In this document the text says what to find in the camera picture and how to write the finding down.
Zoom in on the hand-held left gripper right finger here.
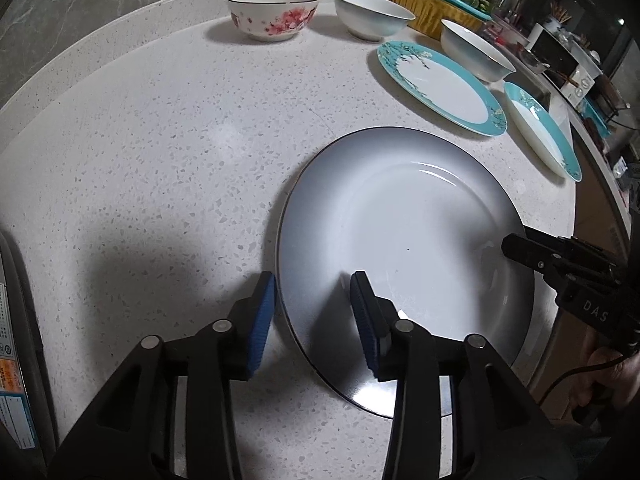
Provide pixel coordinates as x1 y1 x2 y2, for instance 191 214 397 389
349 270 566 480

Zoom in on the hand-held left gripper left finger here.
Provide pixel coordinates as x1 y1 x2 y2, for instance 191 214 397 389
50 271 277 480

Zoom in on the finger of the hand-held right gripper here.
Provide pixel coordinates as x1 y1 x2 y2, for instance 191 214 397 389
501 233 568 277
522 225 581 248

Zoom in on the large grey white plate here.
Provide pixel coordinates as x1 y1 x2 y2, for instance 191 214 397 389
275 126 536 420

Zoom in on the small teal rimmed plate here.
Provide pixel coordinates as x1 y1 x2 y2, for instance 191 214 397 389
502 81 583 182

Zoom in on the large teal rimmed plate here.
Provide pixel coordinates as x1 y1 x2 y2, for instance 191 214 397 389
376 40 508 137

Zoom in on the white bowl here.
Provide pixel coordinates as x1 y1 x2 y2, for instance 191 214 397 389
440 19 517 85
332 0 417 44

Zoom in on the person's right hand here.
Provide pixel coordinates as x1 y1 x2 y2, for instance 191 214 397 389
572 345 640 412

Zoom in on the white toaster oven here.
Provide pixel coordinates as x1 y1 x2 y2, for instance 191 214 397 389
527 22 608 109

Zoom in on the chopstick holder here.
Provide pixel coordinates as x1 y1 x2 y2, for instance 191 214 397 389
544 4 572 35

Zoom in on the yellow basket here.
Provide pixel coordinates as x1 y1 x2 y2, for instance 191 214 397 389
386 0 493 41

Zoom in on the pink floral bowl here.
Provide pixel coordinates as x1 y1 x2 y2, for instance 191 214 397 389
225 0 322 43

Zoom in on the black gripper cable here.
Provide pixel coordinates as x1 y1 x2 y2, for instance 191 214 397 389
536 352 626 401

